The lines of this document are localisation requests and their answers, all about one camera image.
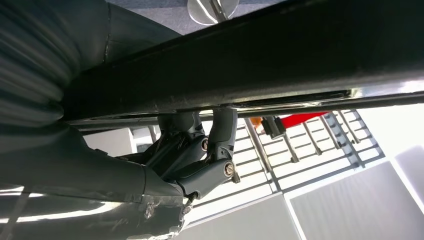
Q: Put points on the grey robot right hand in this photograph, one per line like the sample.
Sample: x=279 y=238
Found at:
x=82 y=179

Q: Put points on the red barrier belt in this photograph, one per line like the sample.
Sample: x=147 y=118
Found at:
x=304 y=119

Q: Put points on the grey window frame bars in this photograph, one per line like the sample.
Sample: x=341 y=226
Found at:
x=262 y=155

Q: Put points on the chrome stanchion post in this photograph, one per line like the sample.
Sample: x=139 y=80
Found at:
x=198 y=13

